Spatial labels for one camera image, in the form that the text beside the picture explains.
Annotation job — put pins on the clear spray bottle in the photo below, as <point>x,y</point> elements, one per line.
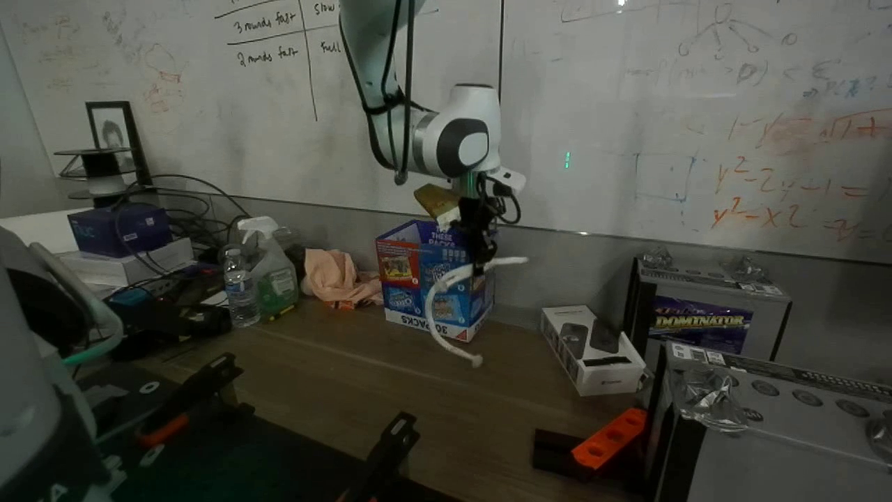
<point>258,274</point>

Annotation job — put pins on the white small open box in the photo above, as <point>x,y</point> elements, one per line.
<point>597,357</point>

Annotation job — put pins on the orange and black tool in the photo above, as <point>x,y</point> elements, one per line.
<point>599,453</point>

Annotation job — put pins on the grey battery near front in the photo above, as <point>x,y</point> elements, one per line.
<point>728,428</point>

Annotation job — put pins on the blue cardboard box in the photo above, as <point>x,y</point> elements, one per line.
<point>410,259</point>

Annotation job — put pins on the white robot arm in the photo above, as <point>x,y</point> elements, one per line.
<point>43,436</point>

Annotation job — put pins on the dark blue box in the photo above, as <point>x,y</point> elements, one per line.
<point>121,230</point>

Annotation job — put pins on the pink cloth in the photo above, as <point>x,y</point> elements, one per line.
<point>335,280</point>

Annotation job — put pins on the black picture frame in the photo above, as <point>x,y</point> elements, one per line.
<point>116,128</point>

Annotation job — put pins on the grey battery by wall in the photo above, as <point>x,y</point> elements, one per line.
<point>716,304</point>

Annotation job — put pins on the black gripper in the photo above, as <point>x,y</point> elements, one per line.
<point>478,231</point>

